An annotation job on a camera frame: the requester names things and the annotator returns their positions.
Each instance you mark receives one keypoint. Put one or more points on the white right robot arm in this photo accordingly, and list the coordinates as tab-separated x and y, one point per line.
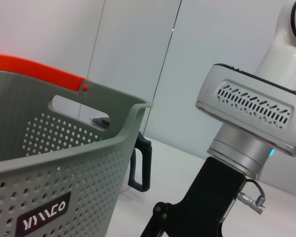
281	49

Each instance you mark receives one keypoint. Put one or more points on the grey perforated storage bin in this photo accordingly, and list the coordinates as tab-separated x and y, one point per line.
51	172

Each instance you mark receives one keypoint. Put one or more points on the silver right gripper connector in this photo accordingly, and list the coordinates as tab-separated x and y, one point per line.
254	203

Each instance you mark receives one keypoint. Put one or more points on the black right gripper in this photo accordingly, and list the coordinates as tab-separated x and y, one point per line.
207	197

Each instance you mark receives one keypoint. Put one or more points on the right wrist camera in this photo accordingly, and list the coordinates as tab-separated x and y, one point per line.
249	108

